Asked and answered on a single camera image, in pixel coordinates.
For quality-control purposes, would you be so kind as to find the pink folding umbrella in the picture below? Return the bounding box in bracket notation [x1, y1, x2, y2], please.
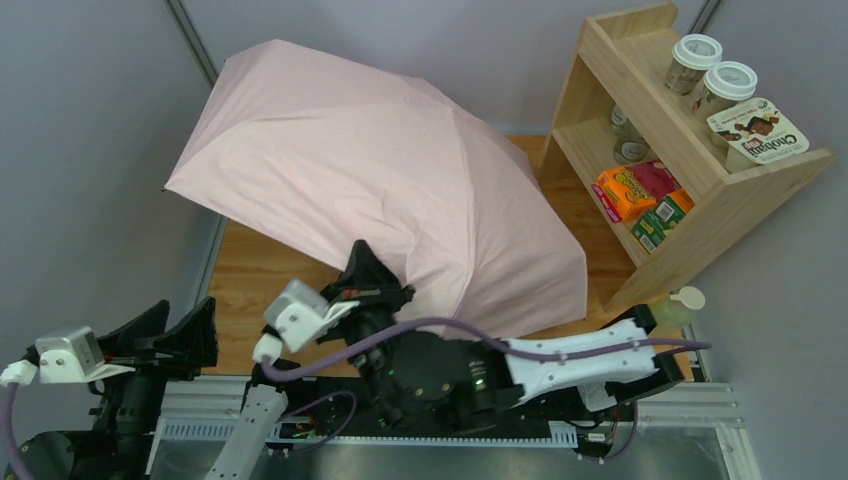
[165, 39, 589, 337]

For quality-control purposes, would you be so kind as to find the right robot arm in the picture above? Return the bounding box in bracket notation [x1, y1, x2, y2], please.
[321, 240, 684, 433]

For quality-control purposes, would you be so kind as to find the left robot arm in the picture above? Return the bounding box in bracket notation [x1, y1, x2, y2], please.
[1, 296, 219, 479]

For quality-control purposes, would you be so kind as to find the orange pink snack box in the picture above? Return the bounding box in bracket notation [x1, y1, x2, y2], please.
[591, 158, 682, 223]

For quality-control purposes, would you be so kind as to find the green snack box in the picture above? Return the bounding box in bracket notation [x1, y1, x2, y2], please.
[631, 189, 694, 254]

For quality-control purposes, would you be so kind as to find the glass jar on shelf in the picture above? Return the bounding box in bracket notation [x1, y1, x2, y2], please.
[609, 104, 650, 165]

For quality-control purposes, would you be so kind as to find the yellow-green juice bottle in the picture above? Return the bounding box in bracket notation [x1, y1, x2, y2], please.
[649, 286, 706, 330]

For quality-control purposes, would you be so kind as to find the wooden shelf rack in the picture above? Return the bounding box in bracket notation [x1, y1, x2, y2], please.
[536, 2, 834, 312]

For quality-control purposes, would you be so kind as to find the left paper coffee cup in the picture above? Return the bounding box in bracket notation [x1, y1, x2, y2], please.
[664, 34, 723, 96]

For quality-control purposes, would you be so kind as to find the paper coffee cup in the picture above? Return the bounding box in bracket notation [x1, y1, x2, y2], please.
[664, 34, 723, 96]
[691, 61, 759, 120]

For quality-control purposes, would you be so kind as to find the right paper coffee cup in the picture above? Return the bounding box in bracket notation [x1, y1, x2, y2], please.
[691, 61, 759, 120]

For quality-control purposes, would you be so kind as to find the Chobani flip yogurt pack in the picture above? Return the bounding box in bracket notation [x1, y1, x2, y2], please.
[707, 97, 810, 173]

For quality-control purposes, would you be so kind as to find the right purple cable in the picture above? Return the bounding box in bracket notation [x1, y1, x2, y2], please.
[261, 316, 711, 386]

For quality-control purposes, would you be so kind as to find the purple cable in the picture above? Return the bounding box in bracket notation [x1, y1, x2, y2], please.
[3, 382, 34, 480]
[261, 316, 711, 386]

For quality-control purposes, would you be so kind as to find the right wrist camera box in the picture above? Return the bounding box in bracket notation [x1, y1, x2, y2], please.
[252, 279, 361, 363]

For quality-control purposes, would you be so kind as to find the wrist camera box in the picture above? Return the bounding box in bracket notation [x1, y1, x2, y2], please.
[252, 279, 361, 363]
[1, 326, 136, 387]

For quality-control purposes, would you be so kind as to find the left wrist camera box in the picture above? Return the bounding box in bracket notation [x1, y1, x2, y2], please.
[1, 326, 136, 387]

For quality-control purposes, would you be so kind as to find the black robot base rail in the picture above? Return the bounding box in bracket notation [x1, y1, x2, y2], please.
[158, 377, 743, 458]

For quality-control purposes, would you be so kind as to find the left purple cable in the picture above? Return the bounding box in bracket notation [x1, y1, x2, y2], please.
[3, 382, 34, 480]

